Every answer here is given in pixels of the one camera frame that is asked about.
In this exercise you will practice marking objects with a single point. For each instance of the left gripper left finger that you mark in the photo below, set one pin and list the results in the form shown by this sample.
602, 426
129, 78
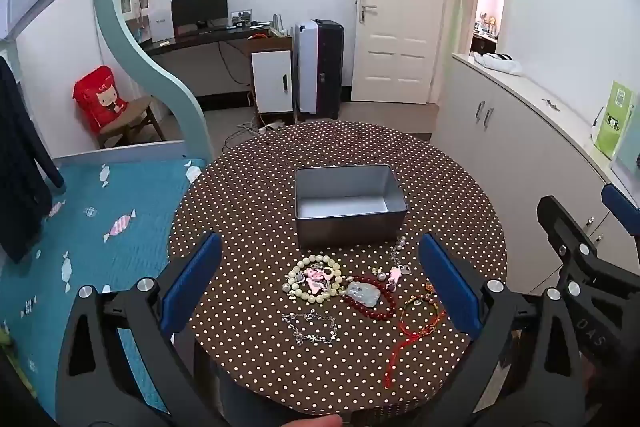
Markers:
95, 385

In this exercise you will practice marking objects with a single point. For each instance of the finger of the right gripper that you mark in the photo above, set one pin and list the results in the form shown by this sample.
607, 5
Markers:
622, 209
592, 287

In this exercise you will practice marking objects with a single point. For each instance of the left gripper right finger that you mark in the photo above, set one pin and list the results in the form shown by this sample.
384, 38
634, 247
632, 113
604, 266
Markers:
544, 383

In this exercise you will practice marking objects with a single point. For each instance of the pale jade pendant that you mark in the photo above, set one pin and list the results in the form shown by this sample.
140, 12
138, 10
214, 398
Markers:
363, 293

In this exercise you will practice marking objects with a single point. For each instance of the pink white charm keychain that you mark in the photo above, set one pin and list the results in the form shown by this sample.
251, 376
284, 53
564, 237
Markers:
319, 280

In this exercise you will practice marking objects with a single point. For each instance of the person's hand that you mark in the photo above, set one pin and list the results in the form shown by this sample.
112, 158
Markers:
333, 420

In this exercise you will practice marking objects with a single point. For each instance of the green paper bag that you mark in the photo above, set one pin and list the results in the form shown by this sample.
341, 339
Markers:
614, 118

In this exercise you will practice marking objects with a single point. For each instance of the white long sideboard cabinet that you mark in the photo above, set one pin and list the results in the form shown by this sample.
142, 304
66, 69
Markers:
520, 144

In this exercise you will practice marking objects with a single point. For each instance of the blue candy print mattress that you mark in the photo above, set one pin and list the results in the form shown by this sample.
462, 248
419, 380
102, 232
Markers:
108, 229

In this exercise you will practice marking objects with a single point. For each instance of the white folded cloth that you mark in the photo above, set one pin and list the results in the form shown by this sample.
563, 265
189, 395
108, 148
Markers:
499, 62

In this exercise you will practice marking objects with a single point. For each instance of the brown polka dot tablecloth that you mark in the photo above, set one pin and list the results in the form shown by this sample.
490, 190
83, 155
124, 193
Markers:
370, 374

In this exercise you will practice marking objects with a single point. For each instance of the dark hanging jacket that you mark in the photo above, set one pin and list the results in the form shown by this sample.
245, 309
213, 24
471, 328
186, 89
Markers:
27, 173

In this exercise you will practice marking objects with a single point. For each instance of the grey metal tin box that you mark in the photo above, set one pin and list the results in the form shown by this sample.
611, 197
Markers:
347, 205

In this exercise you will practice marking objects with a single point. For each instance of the wooden chair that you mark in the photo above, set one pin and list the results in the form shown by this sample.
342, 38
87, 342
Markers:
127, 126

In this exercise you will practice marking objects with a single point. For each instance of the white panel door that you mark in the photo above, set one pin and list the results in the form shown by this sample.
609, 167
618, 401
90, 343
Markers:
395, 50

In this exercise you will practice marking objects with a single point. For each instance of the red cartoon bag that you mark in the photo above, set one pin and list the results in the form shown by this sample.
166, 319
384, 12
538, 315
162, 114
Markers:
98, 99

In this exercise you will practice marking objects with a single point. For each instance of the black white suitcase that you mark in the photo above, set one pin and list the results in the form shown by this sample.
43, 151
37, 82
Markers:
320, 57

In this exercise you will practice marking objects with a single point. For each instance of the white small cabinet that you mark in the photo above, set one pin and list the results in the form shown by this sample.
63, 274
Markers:
272, 81

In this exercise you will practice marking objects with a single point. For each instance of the dark curved desk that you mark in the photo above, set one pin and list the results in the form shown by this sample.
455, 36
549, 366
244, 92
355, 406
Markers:
251, 40

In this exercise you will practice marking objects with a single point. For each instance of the black computer monitor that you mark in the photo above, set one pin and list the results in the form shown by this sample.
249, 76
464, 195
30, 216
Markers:
199, 13

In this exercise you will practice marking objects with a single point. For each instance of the teal bunk bed frame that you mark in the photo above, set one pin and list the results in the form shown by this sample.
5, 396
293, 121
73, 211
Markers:
140, 31

